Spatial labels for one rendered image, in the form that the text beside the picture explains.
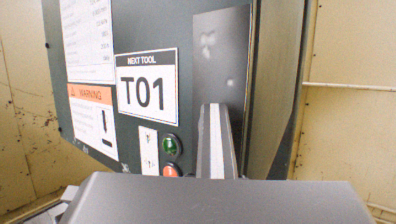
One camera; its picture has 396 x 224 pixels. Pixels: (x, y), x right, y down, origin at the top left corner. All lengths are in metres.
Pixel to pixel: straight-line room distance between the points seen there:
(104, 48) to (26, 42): 1.16
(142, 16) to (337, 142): 1.17
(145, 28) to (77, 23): 0.16
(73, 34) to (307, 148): 1.20
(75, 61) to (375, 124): 1.26
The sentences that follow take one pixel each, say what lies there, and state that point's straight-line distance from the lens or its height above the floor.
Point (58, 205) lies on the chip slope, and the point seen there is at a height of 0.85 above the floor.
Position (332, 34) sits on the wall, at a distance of 1.17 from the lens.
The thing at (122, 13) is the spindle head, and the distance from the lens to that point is 0.22.
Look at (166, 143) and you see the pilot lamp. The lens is 0.16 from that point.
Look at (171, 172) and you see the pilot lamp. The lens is 0.18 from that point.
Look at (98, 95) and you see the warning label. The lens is 0.27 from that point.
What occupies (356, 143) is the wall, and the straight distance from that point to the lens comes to 1.23.
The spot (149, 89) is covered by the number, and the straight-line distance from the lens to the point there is 0.17.
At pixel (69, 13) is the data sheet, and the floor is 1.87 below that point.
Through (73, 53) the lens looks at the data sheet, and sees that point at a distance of 0.34.
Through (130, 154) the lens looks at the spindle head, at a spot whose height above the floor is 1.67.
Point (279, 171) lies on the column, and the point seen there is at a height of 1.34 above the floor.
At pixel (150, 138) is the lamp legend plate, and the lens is 0.19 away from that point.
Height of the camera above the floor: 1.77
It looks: 13 degrees down
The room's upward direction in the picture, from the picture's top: 1 degrees clockwise
